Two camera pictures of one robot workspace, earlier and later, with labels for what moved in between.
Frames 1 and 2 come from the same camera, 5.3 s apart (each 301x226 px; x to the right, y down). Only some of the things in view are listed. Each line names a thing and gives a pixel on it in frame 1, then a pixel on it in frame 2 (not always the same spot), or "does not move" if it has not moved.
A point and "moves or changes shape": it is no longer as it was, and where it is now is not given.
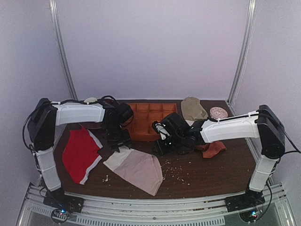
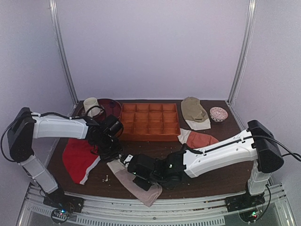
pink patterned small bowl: [218, 112] does not move
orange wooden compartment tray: [144, 115] does not move
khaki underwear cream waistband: [192, 109] does not move
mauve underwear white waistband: [141, 170] moves or changes shape
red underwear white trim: [80, 153] does not move
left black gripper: [118, 143] -> [109, 154]
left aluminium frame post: [60, 50] does not move
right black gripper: [162, 146] -> [131, 168]
